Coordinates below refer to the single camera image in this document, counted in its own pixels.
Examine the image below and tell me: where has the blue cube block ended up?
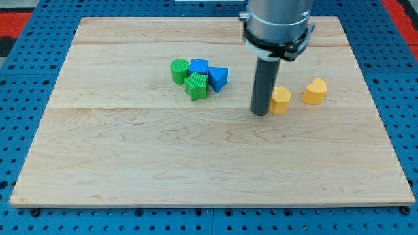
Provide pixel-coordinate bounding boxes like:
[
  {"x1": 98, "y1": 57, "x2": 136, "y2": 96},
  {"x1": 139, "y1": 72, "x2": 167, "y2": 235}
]
[{"x1": 189, "y1": 58, "x2": 209, "y2": 75}]

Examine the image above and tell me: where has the blue triangle block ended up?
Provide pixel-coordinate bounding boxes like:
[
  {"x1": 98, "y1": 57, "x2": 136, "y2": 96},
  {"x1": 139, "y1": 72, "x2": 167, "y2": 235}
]
[{"x1": 208, "y1": 67, "x2": 229, "y2": 93}]

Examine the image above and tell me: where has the green cylinder block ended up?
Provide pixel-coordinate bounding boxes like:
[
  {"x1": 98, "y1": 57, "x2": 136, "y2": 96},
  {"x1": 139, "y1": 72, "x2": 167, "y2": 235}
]
[{"x1": 170, "y1": 58, "x2": 189, "y2": 85}]

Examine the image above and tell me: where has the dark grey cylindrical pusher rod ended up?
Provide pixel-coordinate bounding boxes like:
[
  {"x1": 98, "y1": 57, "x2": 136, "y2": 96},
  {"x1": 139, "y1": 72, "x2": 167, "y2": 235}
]
[{"x1": 250, "y1": 59, "x2": 280, "y2": 116}]

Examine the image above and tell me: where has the light wooden board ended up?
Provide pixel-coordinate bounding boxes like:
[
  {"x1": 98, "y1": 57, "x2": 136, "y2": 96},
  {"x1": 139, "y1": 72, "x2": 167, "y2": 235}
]
[{"x1": 10, "y1": 16, "x2": 415, "y2": 208}]

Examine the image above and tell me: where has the yellow pentagon block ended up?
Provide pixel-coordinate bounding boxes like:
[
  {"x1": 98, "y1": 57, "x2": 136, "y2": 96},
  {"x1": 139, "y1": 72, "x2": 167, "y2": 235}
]
[{"x1": 269, "y1": 87, "x2": 292, "y2": 114}]

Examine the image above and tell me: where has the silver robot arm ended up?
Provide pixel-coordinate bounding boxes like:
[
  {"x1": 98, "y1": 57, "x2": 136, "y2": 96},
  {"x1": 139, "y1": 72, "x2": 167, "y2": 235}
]
[{"x1": 239, "y1": 0, "x2": 315, "y2": 62}]

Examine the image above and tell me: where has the green star block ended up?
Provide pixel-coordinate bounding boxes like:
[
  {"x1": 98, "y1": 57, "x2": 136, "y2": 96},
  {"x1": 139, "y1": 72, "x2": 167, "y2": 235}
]
[{"x1": 184, "y1": 72, "x2": 208, "y2": 101}]

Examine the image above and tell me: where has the yellow heart block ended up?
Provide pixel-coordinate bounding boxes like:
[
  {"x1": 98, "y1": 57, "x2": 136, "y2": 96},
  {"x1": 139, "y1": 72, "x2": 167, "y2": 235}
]
[{"x1": 302, "y1": 78, "x2": 328, "y2": 105}]

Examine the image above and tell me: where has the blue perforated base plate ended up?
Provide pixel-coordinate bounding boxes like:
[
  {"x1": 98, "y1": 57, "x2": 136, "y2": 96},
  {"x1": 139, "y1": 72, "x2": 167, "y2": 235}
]
[{"x1": 1, "y1": 0, "x2": 417, "y2": 234}]

